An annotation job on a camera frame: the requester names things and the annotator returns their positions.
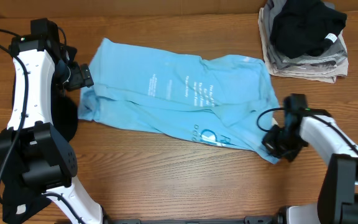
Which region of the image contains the light blue printed t-shirt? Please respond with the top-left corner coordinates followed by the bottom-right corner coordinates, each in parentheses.
top-left (78, 39), bottom-right (278, 163)

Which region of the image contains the black garment with white logo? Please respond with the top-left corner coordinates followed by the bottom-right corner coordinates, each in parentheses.
top-left (0, 45), bottom-right (80, 224)

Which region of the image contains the black base rail with mounts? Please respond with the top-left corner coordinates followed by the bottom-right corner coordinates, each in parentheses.
top-left (54, 205), bottom-right (323, 224)

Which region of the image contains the brown cardboard backboard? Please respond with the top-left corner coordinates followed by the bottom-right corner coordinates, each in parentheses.
top-left (0, 0), bottom-right (358, 19)

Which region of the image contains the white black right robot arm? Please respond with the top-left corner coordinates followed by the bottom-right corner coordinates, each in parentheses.
top-left (262, 94), bottom-right (358, 224)

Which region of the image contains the grey folded clothes stack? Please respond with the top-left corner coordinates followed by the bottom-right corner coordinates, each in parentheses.
top-left (258, 0), bottom-right (349, 83)

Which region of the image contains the black folded garment on stack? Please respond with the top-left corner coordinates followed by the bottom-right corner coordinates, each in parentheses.
top-left (270, 0), bottom-right (347, 59)

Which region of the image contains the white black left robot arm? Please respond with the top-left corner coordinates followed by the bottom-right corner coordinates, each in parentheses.
top-left (0, 18), bottom-right (111, 223)

